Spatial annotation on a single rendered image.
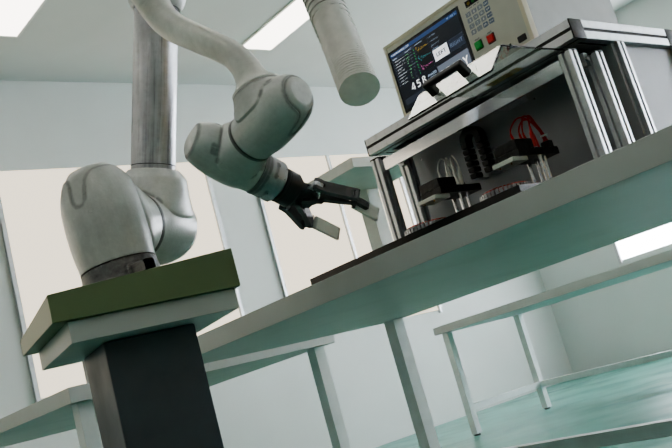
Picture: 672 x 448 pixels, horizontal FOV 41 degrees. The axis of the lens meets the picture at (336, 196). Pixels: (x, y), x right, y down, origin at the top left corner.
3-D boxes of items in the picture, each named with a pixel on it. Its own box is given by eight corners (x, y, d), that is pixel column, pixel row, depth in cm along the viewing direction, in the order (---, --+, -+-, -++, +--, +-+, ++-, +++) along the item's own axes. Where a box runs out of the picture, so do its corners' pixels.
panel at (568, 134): (656, 170, 190) (610, 43, 196) (442, 257, 238) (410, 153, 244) (659, 169, 191) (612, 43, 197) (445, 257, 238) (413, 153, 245)
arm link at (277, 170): (263, 182, 175) (287, 195, 178) (271, 144, 180) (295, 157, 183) (238, 198, 182) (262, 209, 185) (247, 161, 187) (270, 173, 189)
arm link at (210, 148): (237, 204, 181) (275, 171, 173) (171, 171, 173) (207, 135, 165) (242, 164, 188) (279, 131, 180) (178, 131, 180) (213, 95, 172)
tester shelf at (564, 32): (575, 37, 186) (568, 17, 187) (368, 156, 235) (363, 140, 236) (679, 46, 215) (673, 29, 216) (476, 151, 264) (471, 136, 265)
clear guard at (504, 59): (491, 71, 171) (482, 42, 172) (408, 120, 188) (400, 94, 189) (587, 75, 192) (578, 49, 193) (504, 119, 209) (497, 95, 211)
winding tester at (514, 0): (535, 42, 196) (507, -41, 201) (404, 120, 228) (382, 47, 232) (629, 49, 222) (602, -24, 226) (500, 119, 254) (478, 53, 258)
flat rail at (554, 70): (571, 68, 186) (566, 55, 187) (380, 173, 231) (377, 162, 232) (574, 68, 187) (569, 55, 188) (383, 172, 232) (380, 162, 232)
